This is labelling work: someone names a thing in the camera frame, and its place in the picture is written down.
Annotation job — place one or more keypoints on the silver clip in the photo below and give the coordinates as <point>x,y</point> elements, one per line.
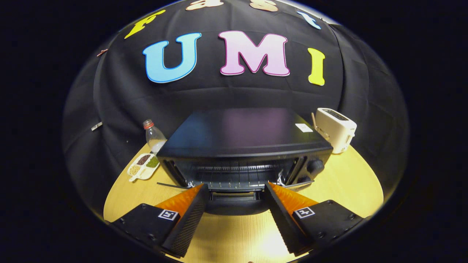
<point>97,126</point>

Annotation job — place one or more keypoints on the white divided snack plate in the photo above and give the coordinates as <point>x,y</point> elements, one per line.
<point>143,166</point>

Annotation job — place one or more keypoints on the clear plastic bottle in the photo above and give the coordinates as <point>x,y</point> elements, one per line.
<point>154,137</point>

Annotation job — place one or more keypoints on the white toaster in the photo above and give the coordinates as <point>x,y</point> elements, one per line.
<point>334,129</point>

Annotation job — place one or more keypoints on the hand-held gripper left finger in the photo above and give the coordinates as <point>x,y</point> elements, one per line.
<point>192,219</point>

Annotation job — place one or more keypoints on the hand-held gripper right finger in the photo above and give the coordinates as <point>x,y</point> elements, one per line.
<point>283,221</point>

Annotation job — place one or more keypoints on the black toaster oven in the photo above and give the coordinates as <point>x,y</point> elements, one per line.
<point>241,131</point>

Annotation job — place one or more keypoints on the pink clip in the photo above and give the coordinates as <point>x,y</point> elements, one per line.
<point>102,52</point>

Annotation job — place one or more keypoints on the black backdrop cloth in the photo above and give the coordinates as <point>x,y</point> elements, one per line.
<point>234,91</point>

